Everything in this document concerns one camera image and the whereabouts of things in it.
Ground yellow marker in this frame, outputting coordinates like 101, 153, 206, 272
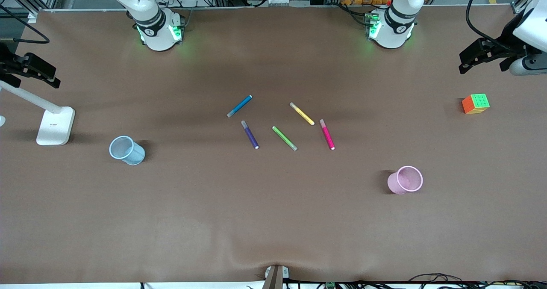
289, 102, 316, 127

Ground pink mesh cup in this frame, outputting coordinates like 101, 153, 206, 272
387, 165, 424, 195

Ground black table edge cables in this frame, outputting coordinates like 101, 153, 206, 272
408, 273, 547, 289

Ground green marker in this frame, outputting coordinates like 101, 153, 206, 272
272, 126, 298, 152

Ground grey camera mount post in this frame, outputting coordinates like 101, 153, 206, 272
262, 264, 290, 289

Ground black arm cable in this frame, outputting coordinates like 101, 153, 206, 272
465, 0, 520, 50
0, 4, 50, 44

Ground colourful puzzle cube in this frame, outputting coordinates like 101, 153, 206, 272
461, 93, 491, 115

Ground light blue mesh cup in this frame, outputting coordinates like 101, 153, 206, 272
109, 135, 146, 166

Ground pink marker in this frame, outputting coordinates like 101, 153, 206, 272
319, 118, 336, 151

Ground blue marker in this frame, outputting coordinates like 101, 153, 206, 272
226, 94, 253, 118

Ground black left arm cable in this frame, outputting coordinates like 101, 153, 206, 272
465, 0, 520, 50

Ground purple marker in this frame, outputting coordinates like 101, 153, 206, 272
241, 120, 260, 150

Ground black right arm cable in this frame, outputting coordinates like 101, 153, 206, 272
0, 4, 50, 44

